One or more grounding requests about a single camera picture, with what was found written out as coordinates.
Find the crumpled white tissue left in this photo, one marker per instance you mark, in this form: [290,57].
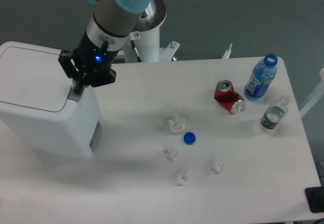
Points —
[171,153]

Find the white frame at right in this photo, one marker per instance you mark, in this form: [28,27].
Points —
[313,97]

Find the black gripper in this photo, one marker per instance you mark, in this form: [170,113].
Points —
[88,64]

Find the crumpled white tissue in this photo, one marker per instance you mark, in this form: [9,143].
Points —
[171,153]
[216,166]
[182,176]
[178,125]

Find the crumpled white tissue top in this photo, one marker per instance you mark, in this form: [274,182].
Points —
[178,125]

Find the crumpled white tissue bottom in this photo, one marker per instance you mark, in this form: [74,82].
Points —
[182,176]

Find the blue bottle cap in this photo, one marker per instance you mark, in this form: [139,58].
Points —
[189,138]

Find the black device at edge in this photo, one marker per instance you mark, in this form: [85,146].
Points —
[314,196]

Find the white trash can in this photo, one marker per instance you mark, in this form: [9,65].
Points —
[39,105]

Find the crumpled white tissue right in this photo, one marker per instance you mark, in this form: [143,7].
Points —
[216,166]

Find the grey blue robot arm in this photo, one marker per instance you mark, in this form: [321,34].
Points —
[109,28]

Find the clear green label bottle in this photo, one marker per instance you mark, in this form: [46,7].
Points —
[275,112]

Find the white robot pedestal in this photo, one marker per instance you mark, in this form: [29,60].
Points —
[144,47]

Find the crushed red soda can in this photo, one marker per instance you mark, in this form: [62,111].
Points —
[228,98]

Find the blue plastic drink bottle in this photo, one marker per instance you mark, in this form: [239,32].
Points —
[262,75]

